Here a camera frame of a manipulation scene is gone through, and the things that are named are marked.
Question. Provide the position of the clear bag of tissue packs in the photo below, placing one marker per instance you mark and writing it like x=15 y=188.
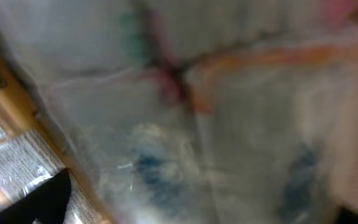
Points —
x=194 y=111

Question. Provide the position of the orange spaghetti packet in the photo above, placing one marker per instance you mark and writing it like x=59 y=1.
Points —
x=29 y=156

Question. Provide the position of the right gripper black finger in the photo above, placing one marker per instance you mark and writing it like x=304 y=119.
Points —
x=47 y=203

